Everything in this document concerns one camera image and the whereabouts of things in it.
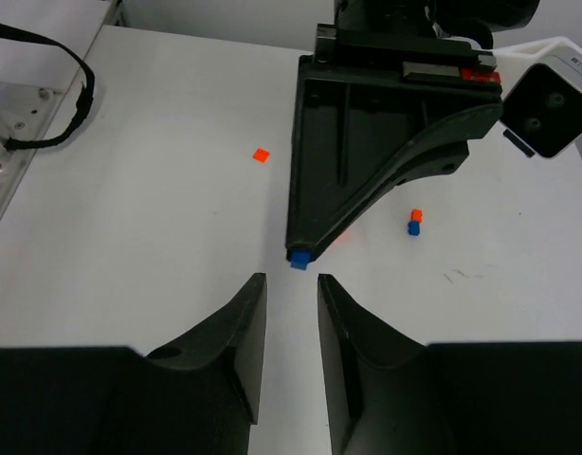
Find black strap loop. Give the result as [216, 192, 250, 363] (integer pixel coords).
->
[0, 19, 97, 153]

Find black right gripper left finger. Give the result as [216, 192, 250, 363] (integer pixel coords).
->
[0, 273, 267, 454]

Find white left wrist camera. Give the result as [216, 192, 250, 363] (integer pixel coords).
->
[496, 37, 582, 159]

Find small blue lego plate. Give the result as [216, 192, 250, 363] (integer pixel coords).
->
[408, 220, 421, 236]

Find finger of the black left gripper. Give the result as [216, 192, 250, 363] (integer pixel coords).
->
[284, 54, 429, 262]
[309, 100, 502, 261]

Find small orange lego piece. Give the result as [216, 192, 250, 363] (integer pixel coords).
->
[410, 209, 424, 223]

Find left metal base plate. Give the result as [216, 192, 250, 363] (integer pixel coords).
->
[0, 78, 67, 247]

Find small blue lego brick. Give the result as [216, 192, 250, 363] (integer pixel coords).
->
[289, 251, 312, 270]

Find small orange lego brick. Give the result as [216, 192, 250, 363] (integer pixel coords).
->
[252, 148, 270, 163]

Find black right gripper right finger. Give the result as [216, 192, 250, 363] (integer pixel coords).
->
[318, 274, 582, 454]

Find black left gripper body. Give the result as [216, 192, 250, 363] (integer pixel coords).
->
[313, 1, 502, 102]

